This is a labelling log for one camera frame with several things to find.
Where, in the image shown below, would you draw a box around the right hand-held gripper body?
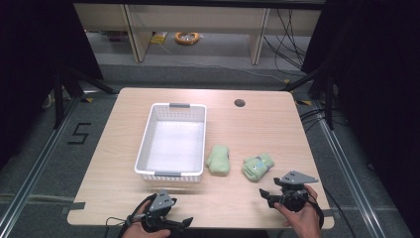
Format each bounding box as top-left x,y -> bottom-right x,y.
278,170 -> 319,213

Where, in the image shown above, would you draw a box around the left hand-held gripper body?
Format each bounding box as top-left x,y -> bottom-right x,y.
142,188 -> 177,233

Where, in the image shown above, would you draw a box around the green mitten with face print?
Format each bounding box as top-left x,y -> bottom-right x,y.
241,152 -> 275,182

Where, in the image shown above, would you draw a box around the white plastic basket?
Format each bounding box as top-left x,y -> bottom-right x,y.
134,102 -> 208,183

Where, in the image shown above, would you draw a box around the plain green mitten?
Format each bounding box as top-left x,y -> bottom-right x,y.
205,144 -> 231,177

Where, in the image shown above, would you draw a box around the person's right hand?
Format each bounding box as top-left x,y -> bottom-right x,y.
273,183 -> 324,238

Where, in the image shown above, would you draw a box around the person's left hand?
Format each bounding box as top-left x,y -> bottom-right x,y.
122,200 -> 171,238

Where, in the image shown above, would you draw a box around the black metal stand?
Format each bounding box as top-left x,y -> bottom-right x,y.
52,65 -> 117,131
280,65 -> 335,131

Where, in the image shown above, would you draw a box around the black curtain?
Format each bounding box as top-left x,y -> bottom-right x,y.
0,0 -> 104,170
300,0 -> 420,232

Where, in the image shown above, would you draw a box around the yellow packet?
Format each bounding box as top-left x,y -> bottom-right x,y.
150,32 -> 168,46

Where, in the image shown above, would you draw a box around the light wooden shelf unit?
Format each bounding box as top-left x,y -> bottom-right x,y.
72,3 -> 323,65

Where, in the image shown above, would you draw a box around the right hand-held gripper black cable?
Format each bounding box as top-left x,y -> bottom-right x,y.
306,192 -> 326,230

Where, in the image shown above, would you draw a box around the black floor cable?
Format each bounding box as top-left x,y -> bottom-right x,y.
322,186 -> 359,238

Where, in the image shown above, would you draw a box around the metal floor rail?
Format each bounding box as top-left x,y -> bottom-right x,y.
311,98 -> 388,238
0,95 -> 82,234

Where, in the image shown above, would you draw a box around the black floor cables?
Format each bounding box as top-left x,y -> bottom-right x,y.
298,107 -> 332,134

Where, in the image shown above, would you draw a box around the thin white floor cable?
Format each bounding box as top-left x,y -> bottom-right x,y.
157,43 -> 285,83

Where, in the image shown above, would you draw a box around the bundle of black cables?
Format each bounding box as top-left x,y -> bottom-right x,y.
262,9 -> 309,71

